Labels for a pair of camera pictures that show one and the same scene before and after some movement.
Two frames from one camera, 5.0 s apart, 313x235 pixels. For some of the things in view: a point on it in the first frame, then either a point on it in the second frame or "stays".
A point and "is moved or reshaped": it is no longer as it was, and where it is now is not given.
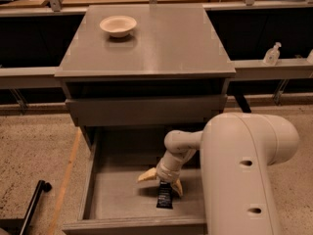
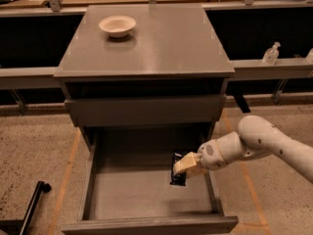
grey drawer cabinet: x=169 y=74 stays
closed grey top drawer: x=182 y=110 stays
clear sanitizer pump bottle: x=272 y=55 stays
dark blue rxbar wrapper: x=165 y=200 is moved or reshaped
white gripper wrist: x=166 y=174 to x=208 y=157
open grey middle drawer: x=115 y=202 stays
